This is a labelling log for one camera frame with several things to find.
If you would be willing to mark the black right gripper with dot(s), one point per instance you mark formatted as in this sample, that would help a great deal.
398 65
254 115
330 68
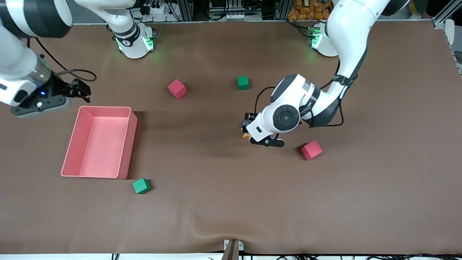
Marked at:
60 87

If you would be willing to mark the yellow mushroom push button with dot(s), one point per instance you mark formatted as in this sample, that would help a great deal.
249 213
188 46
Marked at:
246 135

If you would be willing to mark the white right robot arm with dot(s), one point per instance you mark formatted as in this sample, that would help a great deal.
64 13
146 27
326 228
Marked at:
14 61

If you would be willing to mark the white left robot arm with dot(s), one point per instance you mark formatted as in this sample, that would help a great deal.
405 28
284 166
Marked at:
346 32

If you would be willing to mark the green foam cube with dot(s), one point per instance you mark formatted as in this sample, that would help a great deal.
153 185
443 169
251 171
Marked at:
141 186
243 83

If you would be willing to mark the pink plastic bin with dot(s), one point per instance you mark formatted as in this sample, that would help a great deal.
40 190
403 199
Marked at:
101 151

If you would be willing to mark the pink foam cube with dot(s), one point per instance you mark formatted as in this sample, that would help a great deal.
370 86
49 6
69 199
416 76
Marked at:
312 150
177 89

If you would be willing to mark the white power strip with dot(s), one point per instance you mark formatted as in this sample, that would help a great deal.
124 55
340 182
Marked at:
156 9

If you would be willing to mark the orange packaged items pile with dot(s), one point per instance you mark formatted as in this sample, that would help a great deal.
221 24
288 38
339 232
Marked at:
306 11

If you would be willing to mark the white rounded plastic part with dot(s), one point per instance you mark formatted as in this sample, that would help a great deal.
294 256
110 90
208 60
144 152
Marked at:
450 32

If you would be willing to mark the metal edge bracket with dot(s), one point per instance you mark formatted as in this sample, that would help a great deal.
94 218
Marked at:
241 246

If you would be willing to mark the aluminium frame profile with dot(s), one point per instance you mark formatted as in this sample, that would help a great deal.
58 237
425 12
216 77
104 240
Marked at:
442 18

